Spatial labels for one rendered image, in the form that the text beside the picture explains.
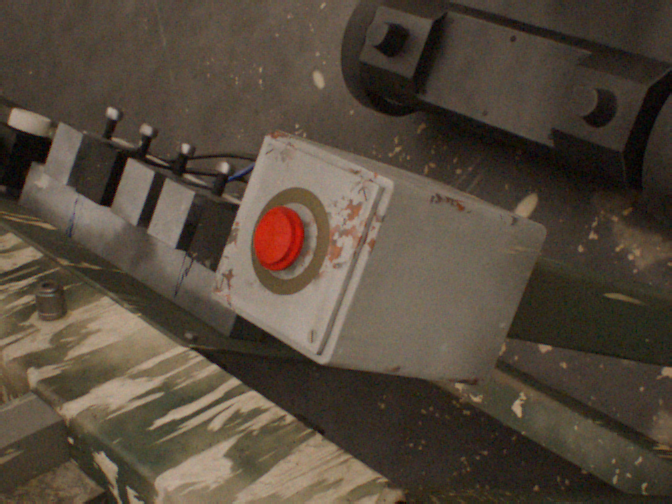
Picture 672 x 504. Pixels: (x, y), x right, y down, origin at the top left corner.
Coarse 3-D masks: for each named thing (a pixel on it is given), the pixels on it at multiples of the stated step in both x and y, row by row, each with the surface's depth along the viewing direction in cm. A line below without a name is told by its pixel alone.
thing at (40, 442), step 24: (0, 408) 99; (24, 408) 99; (48, 408) 99; (0, 432) 96; (24, 432) 96; (48, 432) 97; (0, 456) 95; (24, 456) 96; (48, 456) 98; (0, 480) 96; (24, 480) 97
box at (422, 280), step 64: (256, 192) 83; (320, 192) 79; (384, 192) 76; (448, 192) 85; (384, 256) 77; (448, 256) 81; (512, 256) 86; (256, 320) 82; (320, 320) 77; (384, 320) 79; (448, 320) 84
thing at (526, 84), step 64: (448, 0) 175; (512, 0) 168; (576, 0) 161; (640, 0) 155; (384, 64) 176; (448, 64) 171; (512, 64) 164; (576, 64) 155; (640, 64) 151; (512, 128) 162; (576, 128) 153; (640, 128) 149
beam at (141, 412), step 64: (0, 256) 119; (0, 320) 109; (128, 320) 108; (0, 384) 106; (64, 384) 100; (128, 384) 99; (192, 384) 99; (128, 448) 92; (192, 448) 92; (256, 448) 92; (320, 448) 91
